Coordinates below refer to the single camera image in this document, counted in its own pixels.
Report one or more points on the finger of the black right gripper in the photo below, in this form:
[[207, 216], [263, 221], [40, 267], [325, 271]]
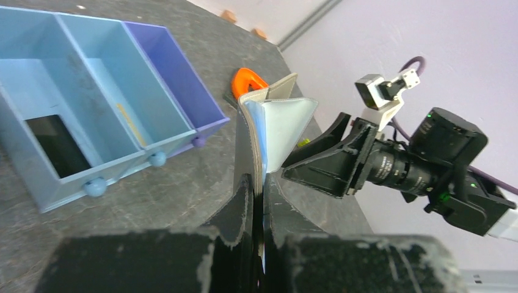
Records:
[[330, 172], [329, 138]]

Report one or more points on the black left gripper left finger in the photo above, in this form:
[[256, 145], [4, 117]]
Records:
[[214, 257]]

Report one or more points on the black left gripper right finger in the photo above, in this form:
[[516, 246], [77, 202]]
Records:
[[300, 257]]

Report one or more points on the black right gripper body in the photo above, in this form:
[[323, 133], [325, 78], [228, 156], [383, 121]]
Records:
[[384, 163]]

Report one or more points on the gold card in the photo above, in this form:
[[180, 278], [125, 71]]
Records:
[[131, 125]]

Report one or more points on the black card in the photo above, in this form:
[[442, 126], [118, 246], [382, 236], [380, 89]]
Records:
[[59, 145]]

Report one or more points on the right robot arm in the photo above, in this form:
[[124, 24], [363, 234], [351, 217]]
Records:
[[435, 164]]

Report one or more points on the light blue middle drawer box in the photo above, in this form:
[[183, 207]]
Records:
[[126, 76]]

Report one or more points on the light blue drawer box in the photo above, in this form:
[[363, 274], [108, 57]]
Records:
[[126, 76], [42, 74]]

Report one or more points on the purple plastic drawer box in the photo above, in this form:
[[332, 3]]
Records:
[[183, 82]]

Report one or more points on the light blue left drawer box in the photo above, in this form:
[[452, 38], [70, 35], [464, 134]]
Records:
[[42, 74]]

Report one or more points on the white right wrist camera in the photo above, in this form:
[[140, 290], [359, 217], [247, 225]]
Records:
[[383, 98]]

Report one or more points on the orange plastic ring toy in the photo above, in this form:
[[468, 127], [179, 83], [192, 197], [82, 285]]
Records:
[[245, 80]]

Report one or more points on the wooden block at wall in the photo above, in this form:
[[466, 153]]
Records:
[[259, 33], [229, 16]]

